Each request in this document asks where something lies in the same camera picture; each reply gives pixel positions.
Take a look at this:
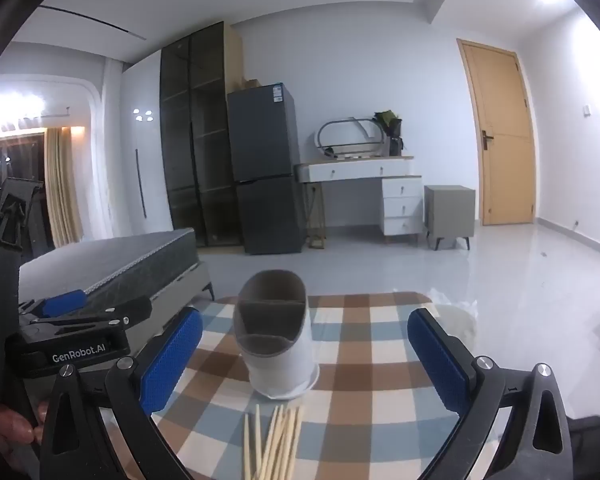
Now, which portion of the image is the black bag with green plant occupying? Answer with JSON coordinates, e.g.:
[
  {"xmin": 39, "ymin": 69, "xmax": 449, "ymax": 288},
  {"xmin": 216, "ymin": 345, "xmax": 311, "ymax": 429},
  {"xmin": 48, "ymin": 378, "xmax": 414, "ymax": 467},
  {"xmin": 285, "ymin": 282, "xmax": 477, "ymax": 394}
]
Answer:
[{"xmin": 374, "ymin": 110, "xmax": 405, "ymax": 157}]

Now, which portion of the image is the bunch of wooden chopsticks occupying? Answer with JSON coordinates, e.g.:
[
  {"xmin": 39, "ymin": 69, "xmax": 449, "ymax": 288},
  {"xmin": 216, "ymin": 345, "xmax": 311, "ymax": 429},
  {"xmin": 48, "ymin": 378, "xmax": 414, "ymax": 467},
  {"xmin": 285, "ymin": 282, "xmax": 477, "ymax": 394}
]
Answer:
[{"xmin": 243, "ymin": 402, "xmax": 305, "ymax": 480}]

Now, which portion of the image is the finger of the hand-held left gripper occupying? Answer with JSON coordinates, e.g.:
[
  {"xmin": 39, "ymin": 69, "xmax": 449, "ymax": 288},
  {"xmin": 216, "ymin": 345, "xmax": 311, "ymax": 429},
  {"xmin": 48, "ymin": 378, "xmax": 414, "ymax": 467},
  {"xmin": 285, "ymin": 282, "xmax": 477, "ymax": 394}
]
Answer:
[
  {"xmin": 30, "ymin": 296, "xmax": 153, "ymax": 329},
  {"xmin": 20, "ymin": 289, "xmax": 88, "ymax": 319}
]

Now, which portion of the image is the window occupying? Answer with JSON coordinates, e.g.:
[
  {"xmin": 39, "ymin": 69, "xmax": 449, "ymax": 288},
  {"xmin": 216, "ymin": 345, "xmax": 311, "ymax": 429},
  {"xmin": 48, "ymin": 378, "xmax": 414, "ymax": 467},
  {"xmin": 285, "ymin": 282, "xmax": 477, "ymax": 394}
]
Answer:
[{"xmin": 0, "ymin": 132, "xmax": 47, "ymax": 196}]

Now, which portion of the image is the grey nightstand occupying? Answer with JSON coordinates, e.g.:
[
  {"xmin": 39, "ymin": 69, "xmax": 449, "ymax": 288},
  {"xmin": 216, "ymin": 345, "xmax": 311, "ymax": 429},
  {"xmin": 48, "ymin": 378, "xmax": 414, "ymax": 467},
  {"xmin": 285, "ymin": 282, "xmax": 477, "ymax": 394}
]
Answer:
[{"xmin": 424, "ymin": 185, "xmax": 477, "ymax": 252}]

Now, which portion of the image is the grey refrigerator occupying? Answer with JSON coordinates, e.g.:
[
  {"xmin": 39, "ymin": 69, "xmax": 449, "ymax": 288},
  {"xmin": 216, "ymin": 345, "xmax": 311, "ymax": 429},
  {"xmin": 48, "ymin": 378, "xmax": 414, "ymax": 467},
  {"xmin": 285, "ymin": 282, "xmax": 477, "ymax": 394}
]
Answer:
[{"xmin": 226, "ymin": 85, "xmax": 306, "ymax": 256}]

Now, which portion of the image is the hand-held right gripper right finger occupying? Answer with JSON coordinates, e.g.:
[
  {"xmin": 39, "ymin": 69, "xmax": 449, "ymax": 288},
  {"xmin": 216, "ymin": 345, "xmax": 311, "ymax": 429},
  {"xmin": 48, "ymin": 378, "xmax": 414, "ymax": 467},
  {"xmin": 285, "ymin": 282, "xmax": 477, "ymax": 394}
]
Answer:
[{"xmin": 407, "ymin": 307, "xmax": 573, "ymax": 480}]

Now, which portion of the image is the cream round stool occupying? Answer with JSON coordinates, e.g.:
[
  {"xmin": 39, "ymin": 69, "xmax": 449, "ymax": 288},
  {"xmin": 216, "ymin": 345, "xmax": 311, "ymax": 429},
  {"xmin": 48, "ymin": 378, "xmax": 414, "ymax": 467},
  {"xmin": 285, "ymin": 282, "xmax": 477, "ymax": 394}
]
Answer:
[{"xmin": 437, "ymin": 304, "xmax": 478, "ymax": 341}]

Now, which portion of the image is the oval mirror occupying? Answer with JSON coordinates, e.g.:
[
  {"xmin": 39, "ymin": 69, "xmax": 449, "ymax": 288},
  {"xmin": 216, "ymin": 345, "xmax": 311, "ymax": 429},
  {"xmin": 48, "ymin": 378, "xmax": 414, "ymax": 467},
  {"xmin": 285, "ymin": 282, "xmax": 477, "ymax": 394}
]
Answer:
[{"xmin": 316, "ymin": 116, "xmax": 388, "ymax": 158}]

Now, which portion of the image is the dark glass cabinet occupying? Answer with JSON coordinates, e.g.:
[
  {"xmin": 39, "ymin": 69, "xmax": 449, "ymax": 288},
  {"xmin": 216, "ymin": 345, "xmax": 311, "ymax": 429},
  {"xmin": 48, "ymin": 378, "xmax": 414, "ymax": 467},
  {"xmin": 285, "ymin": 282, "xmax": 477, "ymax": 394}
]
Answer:
[{"xmin": 160, "ymin": 22, "xmax": 243, "ymax": 248}]

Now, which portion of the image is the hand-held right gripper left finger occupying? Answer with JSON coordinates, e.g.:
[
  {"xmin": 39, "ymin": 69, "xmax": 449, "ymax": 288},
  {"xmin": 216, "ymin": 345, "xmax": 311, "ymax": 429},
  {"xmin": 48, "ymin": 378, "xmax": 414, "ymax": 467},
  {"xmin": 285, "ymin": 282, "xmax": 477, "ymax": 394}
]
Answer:
[{"xmin": 39, "ymin": 306, "xmax": 204, "ymax": 480}]

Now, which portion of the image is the white and grey utensil holder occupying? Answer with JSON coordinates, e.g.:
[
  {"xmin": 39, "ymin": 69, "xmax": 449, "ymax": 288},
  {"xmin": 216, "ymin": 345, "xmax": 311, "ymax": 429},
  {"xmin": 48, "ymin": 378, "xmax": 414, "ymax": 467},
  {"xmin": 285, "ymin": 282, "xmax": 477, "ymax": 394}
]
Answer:
[{"xmin": 232, "ymin": 269, "xmax": 321, "ymax": 401}]

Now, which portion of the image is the beige curtain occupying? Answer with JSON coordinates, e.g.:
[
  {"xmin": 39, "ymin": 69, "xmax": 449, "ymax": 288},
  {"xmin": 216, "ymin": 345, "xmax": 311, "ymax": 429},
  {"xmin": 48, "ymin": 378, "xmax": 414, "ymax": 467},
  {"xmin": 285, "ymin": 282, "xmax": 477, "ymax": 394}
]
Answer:
[{"xmin": 45, "ymin": 127, "xmax": 83, "ymax": 248}]

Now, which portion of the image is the person's left hand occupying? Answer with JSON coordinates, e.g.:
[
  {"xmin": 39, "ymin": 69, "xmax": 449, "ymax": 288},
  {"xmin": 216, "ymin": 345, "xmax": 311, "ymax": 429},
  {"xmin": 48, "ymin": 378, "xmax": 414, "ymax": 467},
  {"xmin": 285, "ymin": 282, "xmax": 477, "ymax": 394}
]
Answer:
[{"xmin": 0, "ymin": 400, "xmax": 49, "ymax": 448}]

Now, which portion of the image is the wooden door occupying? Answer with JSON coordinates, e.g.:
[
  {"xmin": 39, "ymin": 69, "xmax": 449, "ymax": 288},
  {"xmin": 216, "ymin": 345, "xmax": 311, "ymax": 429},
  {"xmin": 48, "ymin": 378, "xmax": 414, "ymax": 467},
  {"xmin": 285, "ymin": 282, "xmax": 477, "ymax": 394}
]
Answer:
[{"xmin": 456, "ymin": 38, "xmax": 537, "ymax": 226}]

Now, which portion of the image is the gold frame stool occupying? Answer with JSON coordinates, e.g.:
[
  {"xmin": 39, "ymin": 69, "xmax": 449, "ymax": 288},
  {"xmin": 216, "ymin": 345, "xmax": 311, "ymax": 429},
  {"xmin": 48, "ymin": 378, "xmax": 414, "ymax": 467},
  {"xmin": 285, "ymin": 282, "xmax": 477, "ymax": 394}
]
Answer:
[{"xmin": 304, "ymin": 183, "xmax": 327, "ymax": 250}]

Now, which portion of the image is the white wardrobe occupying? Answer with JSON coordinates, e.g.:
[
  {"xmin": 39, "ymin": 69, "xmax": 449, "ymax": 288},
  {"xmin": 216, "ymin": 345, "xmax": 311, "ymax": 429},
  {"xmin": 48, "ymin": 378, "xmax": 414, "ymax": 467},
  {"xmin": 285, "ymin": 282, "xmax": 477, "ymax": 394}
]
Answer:
[{"xmin": 102, "ymin": 50, "xmax": 176, "ymax": 241}]

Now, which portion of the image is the grey bed frame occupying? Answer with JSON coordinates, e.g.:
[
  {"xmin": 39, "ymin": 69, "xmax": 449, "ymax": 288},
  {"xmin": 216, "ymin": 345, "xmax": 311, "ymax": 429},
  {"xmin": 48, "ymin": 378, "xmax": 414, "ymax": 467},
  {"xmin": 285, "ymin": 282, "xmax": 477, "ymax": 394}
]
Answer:
[{"xmin": 150, "ymin": 261, "xmax": 216, "ymax": 333}]

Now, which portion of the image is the dark grey mattress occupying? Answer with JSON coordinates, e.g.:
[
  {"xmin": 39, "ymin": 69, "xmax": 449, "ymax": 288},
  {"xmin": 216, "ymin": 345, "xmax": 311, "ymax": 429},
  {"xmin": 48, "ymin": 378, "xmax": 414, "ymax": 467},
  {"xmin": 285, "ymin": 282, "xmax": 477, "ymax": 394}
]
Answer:
[{"xmin": 19, "ymin": 227, "xmax": 201, "ymax": 311}]

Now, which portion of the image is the white dressing table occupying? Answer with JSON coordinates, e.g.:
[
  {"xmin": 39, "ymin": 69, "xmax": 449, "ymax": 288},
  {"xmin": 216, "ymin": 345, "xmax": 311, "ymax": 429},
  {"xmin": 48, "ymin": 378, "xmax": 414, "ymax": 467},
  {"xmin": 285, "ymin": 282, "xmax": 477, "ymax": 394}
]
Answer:
[{"xmin": 294, "ymin": 156, "xmax": 425, "ymax": 247}]

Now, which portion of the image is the checked tablecloth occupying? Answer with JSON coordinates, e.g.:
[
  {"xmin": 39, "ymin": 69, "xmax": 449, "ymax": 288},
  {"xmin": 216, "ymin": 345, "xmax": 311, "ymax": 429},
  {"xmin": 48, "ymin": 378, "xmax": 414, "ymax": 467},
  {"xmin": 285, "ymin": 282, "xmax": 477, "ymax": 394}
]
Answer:
[{"xmin": 100, "ymin": 291, "xmax": 521, "ymax": 480}]

